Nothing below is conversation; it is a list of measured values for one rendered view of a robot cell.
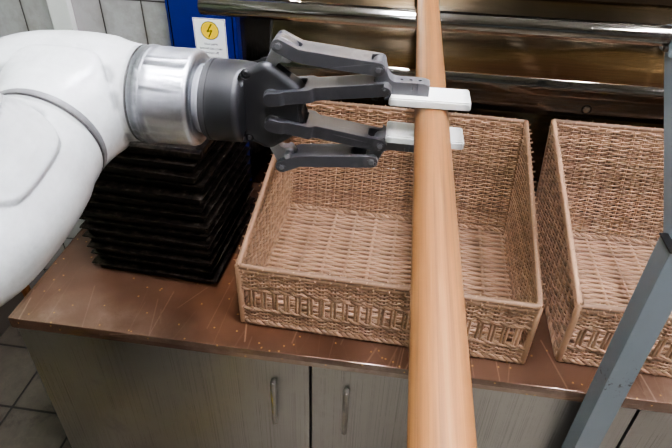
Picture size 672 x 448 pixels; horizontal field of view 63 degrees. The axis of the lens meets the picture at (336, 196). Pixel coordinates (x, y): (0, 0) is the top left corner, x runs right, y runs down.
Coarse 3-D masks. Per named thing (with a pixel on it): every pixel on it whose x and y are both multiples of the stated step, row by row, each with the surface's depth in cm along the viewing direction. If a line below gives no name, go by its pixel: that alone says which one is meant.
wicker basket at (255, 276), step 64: (512, 128) 126; (320, 192) 138; (384, 192) 136; (512, 192) 128; (256, 256) 113; (320, 256) 125; (384, 256) 125; (512, 256) 121; (256, 320) 108; (320, 320) 105; (384, 320) 110; (512, 320) 110
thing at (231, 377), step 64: (256, 192) 146; (64, 256) 124; (64, 320) 109; (128, 320) 109; (192, 320) 110; (64, 384) 121; (128, 384) 118; (192, 384) 114; (256, 384) 111; (320, 384) 108; (384, 384) 106; (512, 384) 100; (576, 384) 100; (640, 384) 100
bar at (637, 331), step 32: (224, 0) 85; (256, 0) 85; (288, 0) 85; (480, 32) 83; (512, 32) 82; (544, 32) 81; (576, 32) 80; (608, 32) 80; (640, 32) 79; (640, 288) 80; (640, 320) 80; (608, 352) 89; (640, 352) 84; (608, 384) 89; (576, 416) 100; (608, 416) 93
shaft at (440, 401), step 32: (416, 64) 59; (416, 128) 46; (448, 128) 46; (416, 160) 42; (448, 160) 41; (416, 192) 38; (448, 192) 38; (416, 224) 35; (448, 224) 35; (416, 256) 33; (448, 256) 32; (416, 288) 31; (448, 288) 30; (416, 320) 29; (448, 320) 28; (416, 352) 27; (448, 352) 26; (416, 384) 25; (448, 384) 25; (416, 416) 24; (448, 416) 24
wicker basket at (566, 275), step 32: (576, 128) 125; (608, 128) 124; (640, 128) 123; (544, 160) 128; (576, 160) 128; (608, 160) 126; (640, 160) 125; (544, 192) 127; (576, 192) 131; (608, 192) 129; (640, 192) 128; (544, 224) 122; (576, 224) 133; (608, 224) 132; (640, 224) 131; (544, 256) 120; (576, 256) 102; (608, 256) 128; (640, 256) 127; (544, 288) 117; (576, 288) 97; (608, 288) 119; (576, 320) 97; (608, 320) 96; (576, 352) 102
